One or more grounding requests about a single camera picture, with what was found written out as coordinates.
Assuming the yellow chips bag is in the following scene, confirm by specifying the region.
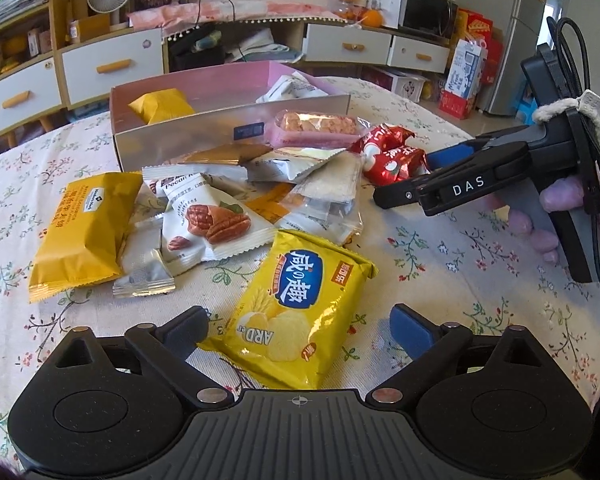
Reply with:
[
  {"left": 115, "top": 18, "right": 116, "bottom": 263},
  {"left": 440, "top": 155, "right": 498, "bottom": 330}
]
[{"left": 199, "top": 230, "right": 378, "bottom": 390}]

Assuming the pink silver cardboard box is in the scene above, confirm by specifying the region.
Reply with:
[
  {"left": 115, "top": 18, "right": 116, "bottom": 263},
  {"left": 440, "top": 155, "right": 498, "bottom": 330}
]
[{"left": 109, "top": 62, "right": 351, "bottom": 171}]

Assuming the wooden white drawer cabinet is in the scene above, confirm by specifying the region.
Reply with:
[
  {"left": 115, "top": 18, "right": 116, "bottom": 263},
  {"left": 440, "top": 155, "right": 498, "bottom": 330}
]
[{"left": 0, "top": 0, "right": 449, "bottom": 136}]

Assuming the pink rice cracker pack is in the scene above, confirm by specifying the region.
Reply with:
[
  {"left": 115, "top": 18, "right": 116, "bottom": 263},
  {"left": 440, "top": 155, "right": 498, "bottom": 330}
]
[{"left": 264, "top": 110, "right": 370, "bottom": 150}]

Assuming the right hand purple glove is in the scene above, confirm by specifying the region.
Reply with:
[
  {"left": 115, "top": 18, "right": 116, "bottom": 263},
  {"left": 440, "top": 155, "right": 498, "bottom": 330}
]
[{"left": 478, "top": 176, "right": 584, "bottom": 266}]

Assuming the blue white milk carton box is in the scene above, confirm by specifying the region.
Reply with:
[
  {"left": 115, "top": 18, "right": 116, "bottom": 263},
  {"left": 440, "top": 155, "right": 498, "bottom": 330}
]
[{"left": 439, "top": 39, "right": 488, "bottom": 120}]

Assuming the silver refrigerator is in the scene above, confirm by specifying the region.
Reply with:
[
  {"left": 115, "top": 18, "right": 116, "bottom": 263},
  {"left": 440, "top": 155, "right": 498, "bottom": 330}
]
[{"left": 456, "top": 0, "right": 546, "bottom": 117}]

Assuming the gold foil snack bar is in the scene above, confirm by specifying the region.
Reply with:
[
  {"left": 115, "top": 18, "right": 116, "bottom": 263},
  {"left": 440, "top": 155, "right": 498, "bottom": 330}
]
[{"left": 182, "top": 143, "right": 272, "bottom": 165}]

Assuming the yellow snack pack in box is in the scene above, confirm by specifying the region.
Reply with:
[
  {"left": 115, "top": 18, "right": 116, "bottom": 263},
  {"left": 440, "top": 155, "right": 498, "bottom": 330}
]
[{"left": 129, "top": 88, "right": 195, "bottom": 125}]

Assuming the black cable bundle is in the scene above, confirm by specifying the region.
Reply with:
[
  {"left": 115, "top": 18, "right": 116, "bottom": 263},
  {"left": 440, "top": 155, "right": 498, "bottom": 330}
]
[{"left": 546, "top": 15, "right": 600, "bottom": 296}]

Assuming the red candy packet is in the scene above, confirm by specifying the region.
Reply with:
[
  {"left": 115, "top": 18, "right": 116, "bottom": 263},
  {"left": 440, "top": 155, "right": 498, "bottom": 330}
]
[
  {"left": 348, "top": 124, "right": 416, "bottom": 154},
  {"left": 363, "top": 144, "right": 428, "bottom": 186}
]

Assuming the silver foil snack packet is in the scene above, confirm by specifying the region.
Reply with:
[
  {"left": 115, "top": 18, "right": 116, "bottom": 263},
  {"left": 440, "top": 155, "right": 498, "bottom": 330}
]
[{"left": 112, "top": 214, "right": 175, "bottom": 298}]

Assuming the large yellow snack pack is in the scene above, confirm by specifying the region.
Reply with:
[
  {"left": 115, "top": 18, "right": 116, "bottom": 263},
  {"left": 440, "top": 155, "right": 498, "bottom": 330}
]
[{"left": 28, "top": 172, "right": 143, "bottom": 304}]

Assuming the clear white pastry packet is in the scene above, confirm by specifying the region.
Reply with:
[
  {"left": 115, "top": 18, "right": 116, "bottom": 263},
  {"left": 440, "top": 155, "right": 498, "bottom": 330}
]
[{"left": 292, "top": 151, "right": 363, "bottom": 203}]

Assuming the white pecan snack packet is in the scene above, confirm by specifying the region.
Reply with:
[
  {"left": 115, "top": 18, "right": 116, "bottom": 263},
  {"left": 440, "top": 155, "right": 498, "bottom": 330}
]
[{"left": 156, "top": 174, "right": 275, "bottom": 275}]

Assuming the pink cloth on cabinet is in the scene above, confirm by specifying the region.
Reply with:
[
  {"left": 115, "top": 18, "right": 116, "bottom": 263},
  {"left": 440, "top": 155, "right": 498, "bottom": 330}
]
[{"left": 128, "top": 0, "right": 341, "bottom": 35}]

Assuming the orange white snack packet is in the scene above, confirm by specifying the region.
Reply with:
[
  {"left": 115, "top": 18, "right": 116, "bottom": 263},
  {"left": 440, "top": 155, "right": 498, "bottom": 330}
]
[{"left": 245, "top": 183, "right": 294, "bottom": 224}]

